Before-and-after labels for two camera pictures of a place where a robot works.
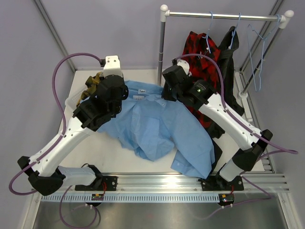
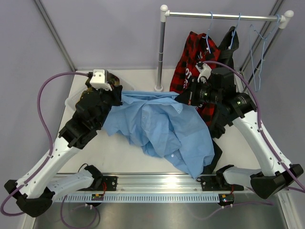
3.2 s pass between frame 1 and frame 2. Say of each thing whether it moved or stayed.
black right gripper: moved
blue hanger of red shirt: stayed
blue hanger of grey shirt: stayed
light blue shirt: moved
